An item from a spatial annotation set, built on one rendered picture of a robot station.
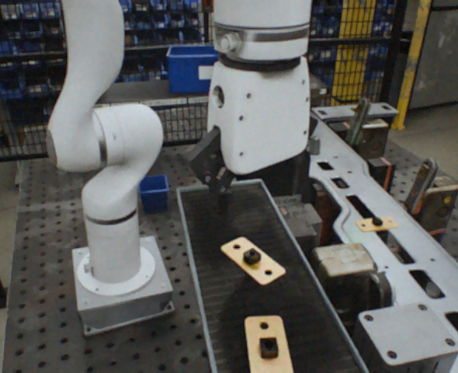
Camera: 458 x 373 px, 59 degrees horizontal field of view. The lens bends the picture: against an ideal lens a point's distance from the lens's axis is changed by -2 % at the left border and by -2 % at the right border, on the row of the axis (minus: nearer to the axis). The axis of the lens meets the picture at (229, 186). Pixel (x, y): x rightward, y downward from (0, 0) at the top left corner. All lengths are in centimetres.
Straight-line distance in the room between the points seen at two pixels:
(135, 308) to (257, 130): 73
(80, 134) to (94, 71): 12
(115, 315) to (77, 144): 44
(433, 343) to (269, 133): 31
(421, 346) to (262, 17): 39
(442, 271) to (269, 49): 58
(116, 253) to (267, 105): 67
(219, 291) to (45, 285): 82
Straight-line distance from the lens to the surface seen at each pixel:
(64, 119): 81
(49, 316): 115
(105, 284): 104
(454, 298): 78
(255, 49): 35
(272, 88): 38
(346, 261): 66
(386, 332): 53
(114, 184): 90
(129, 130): 84
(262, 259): 51
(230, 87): 36
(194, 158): 37
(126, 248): 98
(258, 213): 60
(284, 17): 35
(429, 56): 413
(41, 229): 146
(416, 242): 87
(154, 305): 105
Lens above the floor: 150
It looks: 31 degrees down
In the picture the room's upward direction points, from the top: straight up
